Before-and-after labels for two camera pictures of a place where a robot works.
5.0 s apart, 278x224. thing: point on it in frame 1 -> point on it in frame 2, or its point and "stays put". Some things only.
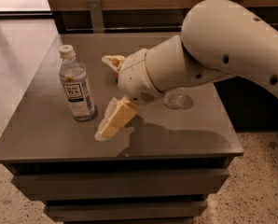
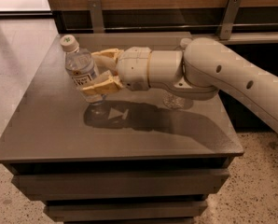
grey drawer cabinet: x=165 y=167 stays put
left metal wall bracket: x=96 y=15 stays put
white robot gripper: x=134 y=77 -> x=133 y=67
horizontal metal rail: x=125 y=30 stays put
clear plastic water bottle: x=179 y=99 stays put
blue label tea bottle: x=74 y=75 -> x=82 y=66
